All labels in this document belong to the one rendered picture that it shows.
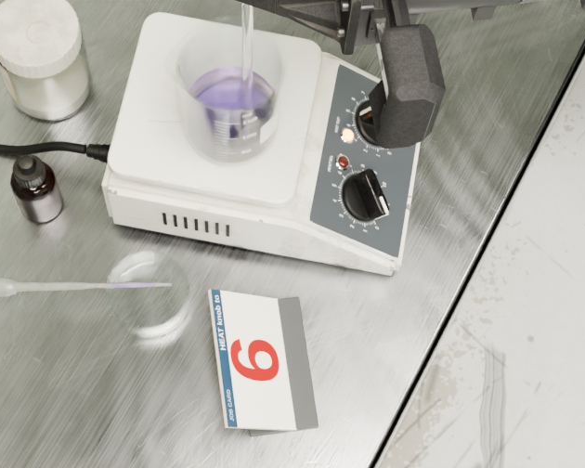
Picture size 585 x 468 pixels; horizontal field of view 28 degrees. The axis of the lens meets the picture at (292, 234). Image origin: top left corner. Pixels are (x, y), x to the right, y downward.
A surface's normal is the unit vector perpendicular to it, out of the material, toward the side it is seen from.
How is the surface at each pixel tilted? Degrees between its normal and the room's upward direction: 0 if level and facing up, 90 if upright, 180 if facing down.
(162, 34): 0
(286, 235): 90
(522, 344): 0
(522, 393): 0
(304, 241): 90
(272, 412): 40
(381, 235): 30
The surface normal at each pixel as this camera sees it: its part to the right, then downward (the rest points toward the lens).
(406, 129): 0.14, 0.92
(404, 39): 0.04, -0.36
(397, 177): 0.54, -0.22
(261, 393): 0.68, -0.36
